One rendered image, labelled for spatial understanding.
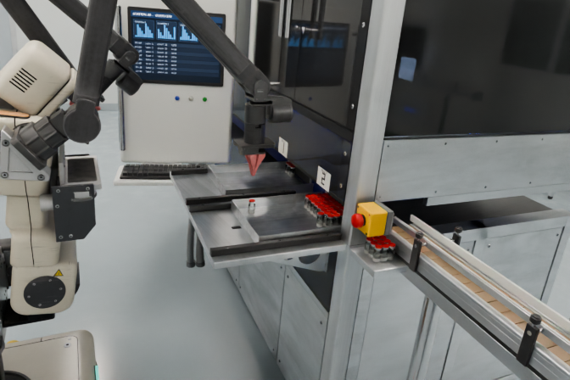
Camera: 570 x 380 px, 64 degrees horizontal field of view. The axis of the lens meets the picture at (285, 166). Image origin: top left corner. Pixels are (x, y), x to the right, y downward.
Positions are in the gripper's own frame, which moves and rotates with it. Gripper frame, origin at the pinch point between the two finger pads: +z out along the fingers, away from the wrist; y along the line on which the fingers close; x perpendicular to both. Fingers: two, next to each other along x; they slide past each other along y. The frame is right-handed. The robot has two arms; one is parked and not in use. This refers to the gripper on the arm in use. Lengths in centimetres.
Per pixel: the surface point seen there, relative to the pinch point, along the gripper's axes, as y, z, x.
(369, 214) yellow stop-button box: 25.9, 6.1, -21.2
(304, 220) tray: 20.4, 20.7, 6.0
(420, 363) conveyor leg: 41, 49, -35
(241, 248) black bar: -5.5, 18.6, -8.7
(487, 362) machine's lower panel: 99, 86, -13
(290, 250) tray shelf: 8.5, 20.4, -10.7
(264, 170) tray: 24, 21, 53
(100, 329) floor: -45, 108, 82
